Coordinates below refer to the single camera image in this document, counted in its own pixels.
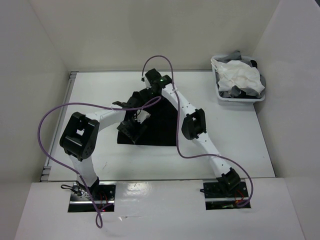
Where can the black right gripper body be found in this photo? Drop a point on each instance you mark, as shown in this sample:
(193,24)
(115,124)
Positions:
(146,93)

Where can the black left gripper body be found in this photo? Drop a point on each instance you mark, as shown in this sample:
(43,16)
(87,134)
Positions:
(129,128)

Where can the black skirt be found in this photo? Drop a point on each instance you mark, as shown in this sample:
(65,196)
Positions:
(161,126)

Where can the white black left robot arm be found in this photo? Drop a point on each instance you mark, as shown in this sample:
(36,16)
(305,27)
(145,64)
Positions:
(80,136)

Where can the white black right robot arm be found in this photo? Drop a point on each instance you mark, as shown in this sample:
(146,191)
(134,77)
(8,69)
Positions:
(191,122)

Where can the white skirt in basket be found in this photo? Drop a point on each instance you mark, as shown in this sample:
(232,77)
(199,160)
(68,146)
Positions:
(236,73)

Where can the grey skirt in basket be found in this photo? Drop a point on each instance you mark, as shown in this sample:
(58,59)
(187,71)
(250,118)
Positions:
(235,91)

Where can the white laundry basket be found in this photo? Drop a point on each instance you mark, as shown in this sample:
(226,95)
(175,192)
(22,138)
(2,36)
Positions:
(240,100)

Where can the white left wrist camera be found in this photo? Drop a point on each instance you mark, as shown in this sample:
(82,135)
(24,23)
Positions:
(141,116)

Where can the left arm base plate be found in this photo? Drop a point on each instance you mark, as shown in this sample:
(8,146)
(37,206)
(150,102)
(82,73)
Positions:
(80,202)

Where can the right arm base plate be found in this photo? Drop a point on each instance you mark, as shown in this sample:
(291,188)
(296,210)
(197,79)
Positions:
(215,199)

